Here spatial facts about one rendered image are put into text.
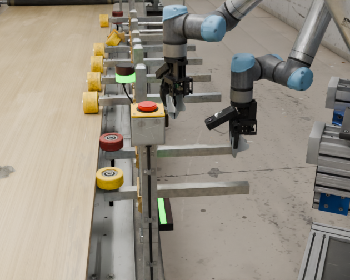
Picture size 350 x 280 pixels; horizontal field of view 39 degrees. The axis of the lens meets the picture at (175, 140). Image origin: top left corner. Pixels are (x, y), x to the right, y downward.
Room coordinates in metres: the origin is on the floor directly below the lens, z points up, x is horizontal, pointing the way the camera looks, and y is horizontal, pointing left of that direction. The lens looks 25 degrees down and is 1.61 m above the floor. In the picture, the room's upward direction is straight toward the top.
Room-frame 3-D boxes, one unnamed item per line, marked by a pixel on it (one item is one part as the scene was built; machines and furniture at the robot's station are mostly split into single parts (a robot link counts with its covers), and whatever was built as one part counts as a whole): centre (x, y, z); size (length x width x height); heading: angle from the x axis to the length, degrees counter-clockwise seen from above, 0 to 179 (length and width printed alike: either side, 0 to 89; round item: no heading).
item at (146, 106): (0.98, 0.06, 1.22); 0.04 x 0.04 x 0.02
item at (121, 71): (1.48, 0.15, 1.16); 0.06 x 0.06 x 0.02
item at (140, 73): (1.49, 0.11, 0.93); 0.04 x 0.04 x 0.48; 6
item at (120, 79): (1.48, 0.15, 1.13); 0.06 x 0.06 x 0.02
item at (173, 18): (1.52, 0.00, 1.28); 0.09 x 0.08 x 0.11; 60
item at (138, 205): (1.26, 0.09, 0.84); 0.14 x 0.06 x 0.05; 6
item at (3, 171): (1.28, 0.51, 0.91); 0.09 x 0.07 x 0.02; 63
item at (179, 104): (1.52, -0.02, 1.02); 0.06 x 0.03 x 0.09; 27
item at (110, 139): (1.52, 0.21, 0.85); 0.08 x 0.08 x 0.11
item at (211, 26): (1.49, -0.10, 1.28); 0.11 x 0.11 x 0.08; 60
